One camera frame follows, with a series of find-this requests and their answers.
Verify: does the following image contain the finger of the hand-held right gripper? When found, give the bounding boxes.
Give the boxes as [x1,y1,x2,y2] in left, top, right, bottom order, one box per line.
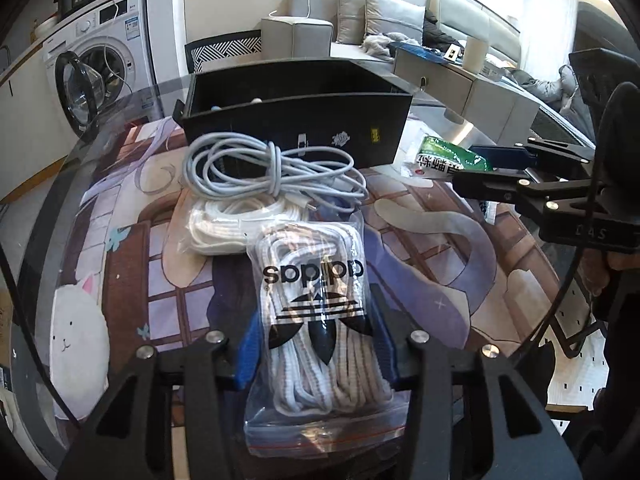
[470,142,597,181]
[452,170,597,218]

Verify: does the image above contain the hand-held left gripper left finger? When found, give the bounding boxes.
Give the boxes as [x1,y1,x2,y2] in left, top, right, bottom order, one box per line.
[56,310,262,480]

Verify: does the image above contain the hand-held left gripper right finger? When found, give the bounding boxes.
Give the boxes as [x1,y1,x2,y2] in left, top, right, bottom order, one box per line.
[370,300,585,480]

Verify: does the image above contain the green and white packet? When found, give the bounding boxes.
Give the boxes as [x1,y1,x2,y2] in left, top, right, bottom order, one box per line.
[400,135,496,226]

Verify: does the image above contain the bag of white shoelaces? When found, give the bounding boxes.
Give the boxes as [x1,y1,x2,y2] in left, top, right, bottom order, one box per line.
[243,210,408,463]

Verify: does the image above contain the black cardboard box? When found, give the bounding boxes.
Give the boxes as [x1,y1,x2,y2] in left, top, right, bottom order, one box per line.
[172,57,415,168]

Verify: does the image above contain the person's right hand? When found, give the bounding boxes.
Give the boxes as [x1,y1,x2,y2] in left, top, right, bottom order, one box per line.
[582,249,631,311]

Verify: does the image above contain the beige drawer cabinet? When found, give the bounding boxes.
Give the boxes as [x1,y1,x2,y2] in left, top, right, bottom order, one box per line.
[392,47,546,143]

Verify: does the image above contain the grey puffer jacket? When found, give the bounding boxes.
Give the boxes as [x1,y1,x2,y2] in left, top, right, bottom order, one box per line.
[510,65,597,131]

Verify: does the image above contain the white cylinder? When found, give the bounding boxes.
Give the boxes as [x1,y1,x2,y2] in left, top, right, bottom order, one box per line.
[461,37,488,71]

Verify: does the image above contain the blue tray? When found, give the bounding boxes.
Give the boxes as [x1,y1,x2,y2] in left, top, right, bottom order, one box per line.
[390,42,451,63]

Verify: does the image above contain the black garment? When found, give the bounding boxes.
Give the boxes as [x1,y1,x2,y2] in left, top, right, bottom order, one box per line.
[422,12,468,51]

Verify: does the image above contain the printed desk mat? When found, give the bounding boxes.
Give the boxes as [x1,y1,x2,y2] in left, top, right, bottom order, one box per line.
[47,115,566,426]

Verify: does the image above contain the grey fluffy throw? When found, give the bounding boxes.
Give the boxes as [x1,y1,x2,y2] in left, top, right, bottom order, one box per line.
[361,32,418,59]

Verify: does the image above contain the grey pillow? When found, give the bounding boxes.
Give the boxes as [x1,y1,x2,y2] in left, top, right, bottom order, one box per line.
[334,0,368,45]
[361,0,426,48]

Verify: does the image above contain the white pegboard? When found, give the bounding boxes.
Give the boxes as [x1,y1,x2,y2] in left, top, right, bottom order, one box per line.
[545,305,616,411]

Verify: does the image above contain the grey sofa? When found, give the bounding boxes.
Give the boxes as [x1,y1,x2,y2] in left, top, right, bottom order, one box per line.
[261,0,526,68]

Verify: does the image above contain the patterned back chair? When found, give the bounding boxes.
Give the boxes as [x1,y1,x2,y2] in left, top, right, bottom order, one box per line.
[184,30,263,77]

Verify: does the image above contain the white counter cabinet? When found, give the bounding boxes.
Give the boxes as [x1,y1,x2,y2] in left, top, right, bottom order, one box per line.
[0,35,66,201]

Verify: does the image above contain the white washing machine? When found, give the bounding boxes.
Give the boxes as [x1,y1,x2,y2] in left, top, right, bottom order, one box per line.
[42,0,156,138]

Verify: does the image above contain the bagged white cord bundle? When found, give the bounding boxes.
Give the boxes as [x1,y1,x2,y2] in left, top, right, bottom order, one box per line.
[167,195,311,259]

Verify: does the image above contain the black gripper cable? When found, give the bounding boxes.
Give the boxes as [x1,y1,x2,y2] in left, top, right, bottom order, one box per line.
[517,180,601,358]

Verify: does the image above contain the grey white charging cable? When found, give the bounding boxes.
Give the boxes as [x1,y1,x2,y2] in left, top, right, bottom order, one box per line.
[186,132,371,216]

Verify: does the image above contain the thin white cable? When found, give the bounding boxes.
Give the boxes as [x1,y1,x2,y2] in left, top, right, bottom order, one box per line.
[100,0,132,96]

